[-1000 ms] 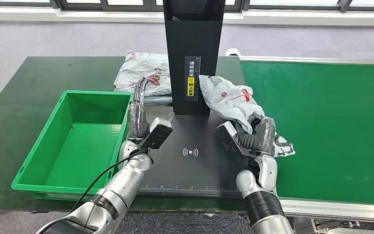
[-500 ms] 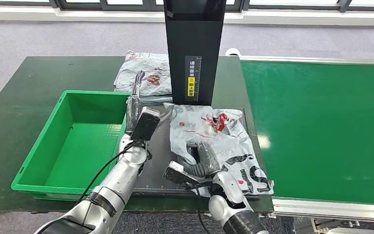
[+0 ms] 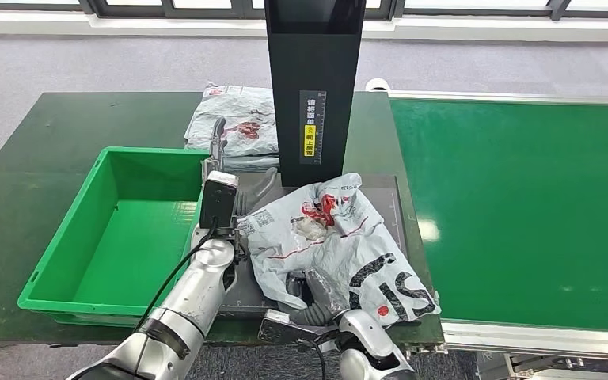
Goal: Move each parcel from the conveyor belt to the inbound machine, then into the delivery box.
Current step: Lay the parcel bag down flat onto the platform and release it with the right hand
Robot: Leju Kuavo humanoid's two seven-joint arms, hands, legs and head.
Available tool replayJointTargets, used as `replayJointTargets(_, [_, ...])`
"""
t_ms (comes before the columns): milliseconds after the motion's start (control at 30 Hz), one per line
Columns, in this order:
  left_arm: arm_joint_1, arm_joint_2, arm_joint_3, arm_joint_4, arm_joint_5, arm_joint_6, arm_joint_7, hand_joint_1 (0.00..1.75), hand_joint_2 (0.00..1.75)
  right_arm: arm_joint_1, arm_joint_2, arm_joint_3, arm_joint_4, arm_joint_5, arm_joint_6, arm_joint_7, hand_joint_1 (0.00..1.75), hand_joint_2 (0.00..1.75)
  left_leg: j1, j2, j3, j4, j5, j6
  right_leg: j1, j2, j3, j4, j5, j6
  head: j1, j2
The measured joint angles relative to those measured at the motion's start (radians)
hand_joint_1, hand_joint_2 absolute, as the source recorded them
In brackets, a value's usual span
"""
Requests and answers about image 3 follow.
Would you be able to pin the black scanner column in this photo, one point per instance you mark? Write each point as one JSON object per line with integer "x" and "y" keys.
{"x": 312, "y": 78}

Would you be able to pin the ruler label with yellow patch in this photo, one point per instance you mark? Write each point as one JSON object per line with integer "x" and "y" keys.
{"x": 312, "y": 126}

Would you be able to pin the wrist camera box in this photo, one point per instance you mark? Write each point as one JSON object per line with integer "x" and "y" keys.
{"x": 283, "y": 330}
{"x": 219, "y": 202}

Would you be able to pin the green plastic crate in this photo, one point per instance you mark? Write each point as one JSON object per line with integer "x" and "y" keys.
{"x": 110, "y": 246}

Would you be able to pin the dark window frame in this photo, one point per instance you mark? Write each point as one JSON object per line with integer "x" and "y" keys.
{"x": 125, "y": 6}

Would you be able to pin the white parcel bag black letters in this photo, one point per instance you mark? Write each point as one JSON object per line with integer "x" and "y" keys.
{"x": 335, "y": 246}

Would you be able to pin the green conveyor belt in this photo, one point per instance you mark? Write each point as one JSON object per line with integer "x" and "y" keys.
{"x": 519, "y": 210}

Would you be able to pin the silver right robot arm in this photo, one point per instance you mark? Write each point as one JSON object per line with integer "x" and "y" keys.
{"x": 372, "y": 346}

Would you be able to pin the aluminium conveyor frame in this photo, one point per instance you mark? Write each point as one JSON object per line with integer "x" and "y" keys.
{"x": 519, "y": 341}

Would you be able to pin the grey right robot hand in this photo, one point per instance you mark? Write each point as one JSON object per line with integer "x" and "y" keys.
{"x": 319, "y": 291}

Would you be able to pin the dark scanner base plate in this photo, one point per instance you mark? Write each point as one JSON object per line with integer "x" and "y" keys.
{"x": 388, "y": 210}

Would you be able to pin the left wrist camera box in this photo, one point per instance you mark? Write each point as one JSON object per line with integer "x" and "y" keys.
{"x": 219, "y": 202}

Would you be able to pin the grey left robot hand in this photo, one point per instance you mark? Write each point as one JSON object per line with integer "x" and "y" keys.
{"x": 259, "y": 189}

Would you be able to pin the grey parcel bag red print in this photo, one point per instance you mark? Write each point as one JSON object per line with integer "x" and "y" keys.
{"x": 241, "y": 115}

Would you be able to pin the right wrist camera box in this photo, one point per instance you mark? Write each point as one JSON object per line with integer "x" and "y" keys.
{"x": 283, "y": 330}

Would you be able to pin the dark green table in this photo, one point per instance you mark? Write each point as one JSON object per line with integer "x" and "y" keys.
{"x": 47, "y": 157}

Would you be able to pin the dark grey parcel bag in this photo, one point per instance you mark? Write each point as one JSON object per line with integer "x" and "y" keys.
{"x": 257, "y": 163}

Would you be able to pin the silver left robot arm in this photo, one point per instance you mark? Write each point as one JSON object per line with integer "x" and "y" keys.
{"x": 194, "y": 299}

